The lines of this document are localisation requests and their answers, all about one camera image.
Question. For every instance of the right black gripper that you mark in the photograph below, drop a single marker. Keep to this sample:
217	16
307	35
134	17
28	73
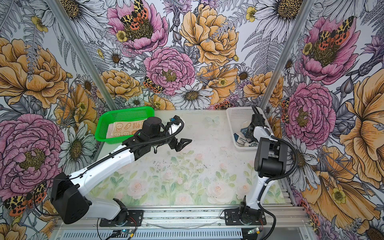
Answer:
248	135

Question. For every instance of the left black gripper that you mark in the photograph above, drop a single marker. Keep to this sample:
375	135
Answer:
180	145

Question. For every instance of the white plastic basket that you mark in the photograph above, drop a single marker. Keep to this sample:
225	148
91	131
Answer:
237	115

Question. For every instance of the blue white patterned towel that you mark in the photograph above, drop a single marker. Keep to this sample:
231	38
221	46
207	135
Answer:
241	136

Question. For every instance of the orange patterned towel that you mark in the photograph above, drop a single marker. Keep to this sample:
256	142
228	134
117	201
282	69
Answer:
121	129

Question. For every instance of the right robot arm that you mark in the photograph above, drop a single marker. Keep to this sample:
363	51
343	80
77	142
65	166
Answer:
270	163

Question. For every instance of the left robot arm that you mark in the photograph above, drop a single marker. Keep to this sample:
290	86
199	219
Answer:
70	193

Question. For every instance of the green plastic basket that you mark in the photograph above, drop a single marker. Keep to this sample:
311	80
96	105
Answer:
125	115

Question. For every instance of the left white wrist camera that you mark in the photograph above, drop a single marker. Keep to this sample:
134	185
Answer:
176	126

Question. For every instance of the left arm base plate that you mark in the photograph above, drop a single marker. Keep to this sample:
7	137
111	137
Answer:
130	218

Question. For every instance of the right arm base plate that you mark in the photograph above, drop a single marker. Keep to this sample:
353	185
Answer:
235	217

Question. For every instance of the aluminium front rail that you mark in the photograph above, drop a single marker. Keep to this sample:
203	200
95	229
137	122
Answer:
287	216

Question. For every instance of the right aluminium frame post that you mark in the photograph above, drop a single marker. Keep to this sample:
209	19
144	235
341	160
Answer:
298	26

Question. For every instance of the aluminium frame post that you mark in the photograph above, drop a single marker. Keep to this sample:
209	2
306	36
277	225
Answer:
76	42
298	26

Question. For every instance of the white ventilated cable duct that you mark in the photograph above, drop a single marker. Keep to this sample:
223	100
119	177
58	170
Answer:
153	234

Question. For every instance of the left aluminium frame post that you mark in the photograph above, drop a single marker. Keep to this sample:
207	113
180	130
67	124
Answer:
76	42

